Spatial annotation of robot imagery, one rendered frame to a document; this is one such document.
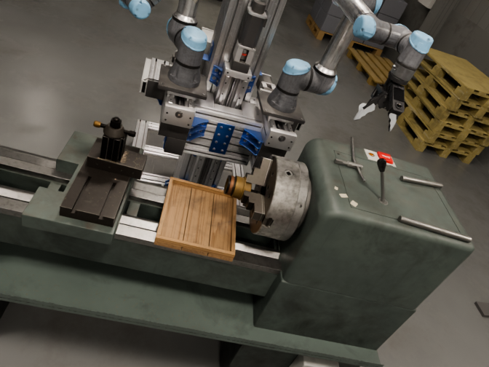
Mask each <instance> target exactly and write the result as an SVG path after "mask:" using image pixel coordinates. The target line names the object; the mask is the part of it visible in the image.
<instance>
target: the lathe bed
mask: <svg viewBox="0 0 489 367"><path fill-rule="evenodd" d="M72 176H73V175H72V174H68V173H63V172H60V171H56V159H53V158H50V157H45V156H42V155H38V154H33V153H30V152H26V151H21V150H18V149H13V148H10V147H6V146H1V145H0V241H1V242H7V243H11V244H15V245H22V246H25V247H29V248H35V249H39V250H45V251H49V252H53V253H59V254H63V255H67V256H73V257H77V258H81V259H87V260H91V261H98V262H101V263H105V264H112V265H116V266H119V267H126V268H130V269H136V270H140V271H144V272H150V273H154V274H158V275H164V276H168V277H174V278H178V279H181V280H188V281H192V282H195V283H202V284H206V285H212V286H216V287H220V288H226V289H230V290H234V291H240V292H244V293H251V294H255V295H258V296H265V295H266V294H267V292H268V291H269V289H270V287H271V285H272V284H273V282H274V280H275V279H276V277H277V275H278V274H279V272H280V271H282V264H281V261H278V259H279V255H280V252H279V251H278V250H277V245H276V239H273V238H270V237H264V236H261V235H257V234H253V233H252V232H251V231H250V211H249V210H246V207H243V206H240V205H236V245H235V257H234V259H233V261H226V260H222V259H216V258H213V257H209V256H203V255H199V254H195V253H189V252H186V251H182V250H177V249H173V248H167V247H164V246H160V245H155V244H154V241H155V238H156V233H157V229H158V225H159V220H160V217H161V214H162V208H163V205H164V199H165V196H166V193H167V187H165V186H160V185H156V184H153V183H148V182H145V181H139V180H137V179H135V181H134V183H133V185H132V189H131V192H130V195H129V197H128V200H127V204H126V206H125V208H124V212H123V214H122V218H121V220H120V222H119V226H118V229H117V231H116V234H115V237H114V241H113V243H112V244H111V245H106V244H103V243H99V242H93V241H89V240H83V239H79V238H76V237H70V236H66V235H62V234H56V233H53V232H47V231H43V230H39V229H33V228H30V227H26V226H22V213H23V211H24V210H25V208H26V206H27V205H28V203H29V202H30V200H31V198H32V197H33V195H34V194H35V192H36V190H37V189H38V188H39V187H40V186H41V187H44V188H48V189H54V190H57V191H60V192H64V190H65V188H66V187H67V185H68V183H69V181H70V180H71V177H72Z"/></svg>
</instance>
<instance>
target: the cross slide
mask: <svg viewBox="0 0 489 367"><path fill-rule="evenodd" d="M125 150H128V151H133V152H136V153H140V149H139V148H135V147H132V146H128V145H125ZM86 164H87V157H86V159H85V161H84V163H83V165H82V166H81V168H80V170H79V172H78V173H77V175H76V177H75V179H74V181H73V183H72V184H71V187H70V189H69V190H68V192H67V194H66V196H65V198H64V199H63V201H62V203H61V205H60V214H59V215H60V216H65V217H68V218H74V219H78V220H81V221H87V222H90V223H94V224H99V225H104V226H109V227H114V223H115V221H116V217H117V215H118V213H119V209H120V207H121V205H122V201H123V199H124V196H125V193H126V191H127V187H128V185H129V183H130V179H131V178H130V177H127V176H124V175H119V174H115V173H110V172H107V171H104V170H98V169H95V168H92V167H87V166H86ZM80 192H81V193H80ZM106 192H107V193H106Z"/></svg>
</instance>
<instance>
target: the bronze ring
mask: <svg viewBox="0 0 489 367"><path fill-rule="evenodd" d="M251 188H252V183H249V182H246V177H245V176H244V177H240V176H237V175H236V176H235V177H234V176H233V175H228V177H227V179H226V183H225V186H224V192H223V193H224V194H227V195H231V197H234V198H237V199H238V200H241V198H242V196H243V194H244V191H249V192H251Z"/></svg>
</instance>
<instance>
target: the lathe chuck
mask: <svg viewBox="0 0 489 367"><path fill-rule="evenodd" d="M272 156H274V161H273V163H272V166H271V170H270V173H269V177H268V180H267V183H266V187H265V186H260V185H257V184H256V185H255V189H254V190H256V191H259V192H265V193H266V194H265V197H264V202H265V217H266V218H267V219H269V218H272V222H271V224H270V226H268V227H267V226H265V225H263V224H262V221H257V220H254V219H251V210H250V231H251V232H252V233H253V234H257V235H261V236H266V237H270V238H273V239H277V238H279V237H281V236H282V234H283V233H284V232H285V230H286V228H287V226H288V224H289V223H290V220H291V218H292V216H293V212H294V210H295V206H296V202H297V199H298V193H299V188H300V179H301V173H300V168H299V164H298V163H297V161H295V160H293V159H288V158H285V157H280V156H277V155H274V154H272V155H271V156H270V157H269V158H268V159H272ZM286 170H290V171H291V172H292V173H293V176H292V177H287V176H286V175H285V171H286Z"/></svg>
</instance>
